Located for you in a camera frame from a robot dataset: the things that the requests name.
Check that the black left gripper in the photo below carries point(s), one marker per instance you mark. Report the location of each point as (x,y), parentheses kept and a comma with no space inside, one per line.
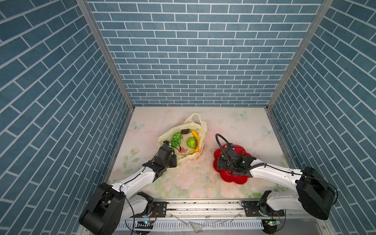
(174,163)

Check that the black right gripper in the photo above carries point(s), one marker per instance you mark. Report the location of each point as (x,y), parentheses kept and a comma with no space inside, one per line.
(220,163)

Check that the red flower shaped plate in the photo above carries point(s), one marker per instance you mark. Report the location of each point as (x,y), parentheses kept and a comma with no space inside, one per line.
(227,175)

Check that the yellowish printed plastic bag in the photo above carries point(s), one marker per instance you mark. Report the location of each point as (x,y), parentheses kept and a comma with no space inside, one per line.
(194,122)

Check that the green fake lime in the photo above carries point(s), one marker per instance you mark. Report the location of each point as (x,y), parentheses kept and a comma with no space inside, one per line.
(192,143)

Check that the yellow fake banana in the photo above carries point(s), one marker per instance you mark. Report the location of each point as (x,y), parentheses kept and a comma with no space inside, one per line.
(196,136)

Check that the dark brown fake fruit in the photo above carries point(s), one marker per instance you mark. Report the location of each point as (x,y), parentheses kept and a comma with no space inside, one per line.
(185,131)

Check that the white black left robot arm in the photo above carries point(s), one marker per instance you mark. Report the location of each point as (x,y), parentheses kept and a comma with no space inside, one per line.
(129,188)

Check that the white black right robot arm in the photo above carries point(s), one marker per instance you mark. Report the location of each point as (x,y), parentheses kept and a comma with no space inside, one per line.
(308,191)

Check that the green fake grapes bunch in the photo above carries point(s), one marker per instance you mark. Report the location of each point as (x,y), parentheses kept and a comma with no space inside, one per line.
(176,139)

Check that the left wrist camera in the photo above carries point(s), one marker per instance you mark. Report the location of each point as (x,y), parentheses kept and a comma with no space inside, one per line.
(166,144)

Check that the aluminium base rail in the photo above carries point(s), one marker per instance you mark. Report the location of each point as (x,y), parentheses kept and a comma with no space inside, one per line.
(143,215)

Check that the aluminium left corner post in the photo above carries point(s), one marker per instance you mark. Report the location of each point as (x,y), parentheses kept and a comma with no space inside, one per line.
(89,17)

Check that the aluminium corner post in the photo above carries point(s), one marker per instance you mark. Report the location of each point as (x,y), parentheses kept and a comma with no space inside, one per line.
(89,17)
(318,18)

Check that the aluminium right corner post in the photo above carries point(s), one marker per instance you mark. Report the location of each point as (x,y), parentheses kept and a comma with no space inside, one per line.
(318,18)

